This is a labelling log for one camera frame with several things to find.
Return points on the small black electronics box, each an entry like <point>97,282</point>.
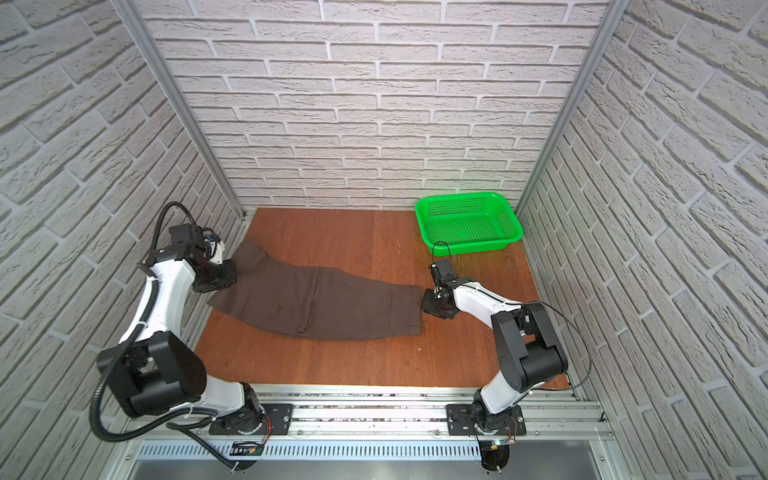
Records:
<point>246,449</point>

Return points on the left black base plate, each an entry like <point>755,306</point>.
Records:
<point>276,418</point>

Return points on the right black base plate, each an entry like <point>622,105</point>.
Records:
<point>472,419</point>

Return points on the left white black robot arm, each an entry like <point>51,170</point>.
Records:
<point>152,372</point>

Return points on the brown trousers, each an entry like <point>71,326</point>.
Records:
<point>316,303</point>

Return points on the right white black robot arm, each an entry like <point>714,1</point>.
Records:
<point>528,348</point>

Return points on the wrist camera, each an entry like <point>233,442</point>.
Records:
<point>443,274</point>
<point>194,243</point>

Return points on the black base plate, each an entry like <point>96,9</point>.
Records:
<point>276,418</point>
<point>472,419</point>

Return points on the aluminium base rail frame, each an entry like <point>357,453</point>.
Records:
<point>403,428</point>

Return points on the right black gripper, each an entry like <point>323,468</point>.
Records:
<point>428,305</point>

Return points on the green plastic basket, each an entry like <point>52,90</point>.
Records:
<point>467,223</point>

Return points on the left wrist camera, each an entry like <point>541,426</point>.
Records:
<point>194,243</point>

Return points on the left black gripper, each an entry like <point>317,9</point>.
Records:
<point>230,280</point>

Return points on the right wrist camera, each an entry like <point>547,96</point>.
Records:
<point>443,274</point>

